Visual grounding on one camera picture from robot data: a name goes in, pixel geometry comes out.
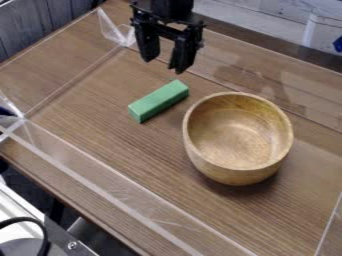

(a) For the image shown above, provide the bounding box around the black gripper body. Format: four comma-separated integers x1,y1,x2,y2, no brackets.
130,0,206,49

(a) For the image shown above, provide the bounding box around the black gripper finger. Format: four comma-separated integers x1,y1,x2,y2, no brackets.
169,34,198,74
135,23,161,62

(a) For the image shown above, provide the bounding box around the green rectangular block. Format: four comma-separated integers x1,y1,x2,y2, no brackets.
129,80,190,123

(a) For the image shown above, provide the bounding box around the brown wooden bowl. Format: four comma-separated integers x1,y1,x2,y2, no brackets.
182,92,294,186

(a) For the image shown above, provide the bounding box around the white container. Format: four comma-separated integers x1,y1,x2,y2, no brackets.
302,9,342,56

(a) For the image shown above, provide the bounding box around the blue object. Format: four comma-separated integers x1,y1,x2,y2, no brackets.
333,36,342,53

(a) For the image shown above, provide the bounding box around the clear acrylic front barrier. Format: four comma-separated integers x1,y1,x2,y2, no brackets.
0,94,257,256

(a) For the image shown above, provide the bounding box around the clear acrylic corner bracket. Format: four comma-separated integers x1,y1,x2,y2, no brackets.
97,8,135,47

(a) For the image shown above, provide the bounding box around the grey metal bracket with screw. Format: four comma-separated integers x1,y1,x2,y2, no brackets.
45,217,99,256

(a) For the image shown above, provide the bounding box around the black cable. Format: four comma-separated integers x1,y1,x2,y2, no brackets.
0,216,51,256

